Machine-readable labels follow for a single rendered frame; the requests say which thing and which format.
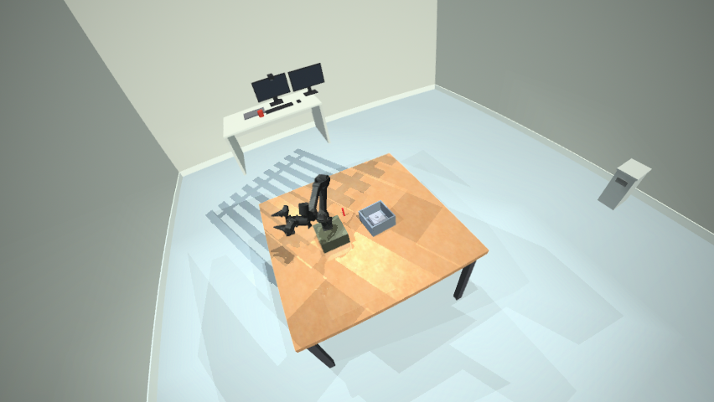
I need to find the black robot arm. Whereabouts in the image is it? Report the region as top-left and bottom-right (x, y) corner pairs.
(285, 174), (333, 235)

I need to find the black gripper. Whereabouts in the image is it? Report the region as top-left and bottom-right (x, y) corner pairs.
(271, 205), (300, 236)

